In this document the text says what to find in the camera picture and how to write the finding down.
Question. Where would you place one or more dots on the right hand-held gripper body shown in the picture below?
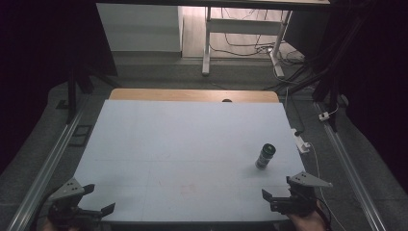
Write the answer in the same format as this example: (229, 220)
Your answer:
(303, 195)

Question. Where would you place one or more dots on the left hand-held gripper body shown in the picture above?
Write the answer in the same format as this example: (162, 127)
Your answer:
(65, 192)

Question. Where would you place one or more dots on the dark can with green top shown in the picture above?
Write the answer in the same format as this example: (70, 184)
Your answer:
(265, 157)

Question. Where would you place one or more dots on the person's right hand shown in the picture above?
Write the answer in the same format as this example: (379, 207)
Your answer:
(309, 223)

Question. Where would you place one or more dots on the person's left hand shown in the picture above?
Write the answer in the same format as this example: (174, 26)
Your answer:
(53, 226)

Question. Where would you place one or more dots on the black floor plate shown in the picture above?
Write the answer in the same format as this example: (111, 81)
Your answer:
(81, 136)

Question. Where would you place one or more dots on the small white adapter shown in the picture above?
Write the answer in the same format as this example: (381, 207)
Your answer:
(324, 116)

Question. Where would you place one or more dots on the black metal stand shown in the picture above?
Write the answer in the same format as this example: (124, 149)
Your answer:
(332, 86)
(71, 93)

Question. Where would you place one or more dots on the wooden table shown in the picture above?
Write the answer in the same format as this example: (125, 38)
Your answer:
(179, 95)

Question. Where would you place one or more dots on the white cabinet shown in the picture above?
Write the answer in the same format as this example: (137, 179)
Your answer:
(141, 29)

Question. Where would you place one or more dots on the aluminium floor rail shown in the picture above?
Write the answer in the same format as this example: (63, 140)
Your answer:
(348, 166)
(48, 166)

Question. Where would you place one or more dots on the white desk frame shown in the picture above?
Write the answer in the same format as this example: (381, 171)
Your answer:
(243, 26)

